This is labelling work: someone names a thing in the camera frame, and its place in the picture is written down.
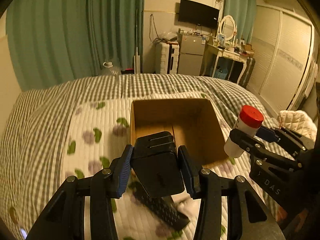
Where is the white bottle red cap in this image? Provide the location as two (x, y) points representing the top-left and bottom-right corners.
(224, 105), (264, 158)

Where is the black TV remote control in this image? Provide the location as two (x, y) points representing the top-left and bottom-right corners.
(129, 181), (190, 231)

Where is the black rectangular box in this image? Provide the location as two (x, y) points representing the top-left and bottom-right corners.
(131, 131), (184, 198)

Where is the white quilted cushion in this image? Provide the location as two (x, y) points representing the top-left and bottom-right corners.
(277, 110), (317, 142)

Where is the brown cardboard box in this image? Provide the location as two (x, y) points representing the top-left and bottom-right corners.
(130, 98), (228, 167)

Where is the white sliding wardrobe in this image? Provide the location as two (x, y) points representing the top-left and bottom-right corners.
(247, 5), (315, 116)

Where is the grey checked bed cover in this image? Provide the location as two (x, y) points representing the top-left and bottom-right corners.
(1, 74), (275, 239)

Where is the white dressing table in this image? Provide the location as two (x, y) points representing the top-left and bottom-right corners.
(200, 43), (248, 85)

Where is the silver mini fridge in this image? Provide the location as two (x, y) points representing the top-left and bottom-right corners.
(177, 34), (206, 76)

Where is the white oval mirror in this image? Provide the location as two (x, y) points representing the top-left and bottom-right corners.
(217, 15), (237, 41)

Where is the white suitcase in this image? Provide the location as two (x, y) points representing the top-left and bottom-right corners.
(155, 42), (180, 74)

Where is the green curtain right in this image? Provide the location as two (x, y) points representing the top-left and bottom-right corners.
(224, 0), (257, 43)

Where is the green curtain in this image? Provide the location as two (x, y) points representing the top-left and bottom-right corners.
(224, 0), (257, 43)
(6, 0), (144, 91)

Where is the clear water jug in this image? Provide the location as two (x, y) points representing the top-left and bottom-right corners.
(99, 61), (121, 76)

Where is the green curtain left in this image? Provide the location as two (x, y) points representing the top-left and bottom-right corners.
(6, 0), (144, 91)

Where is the black wall television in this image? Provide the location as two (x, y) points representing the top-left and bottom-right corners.
(178, 0), (220, 29)

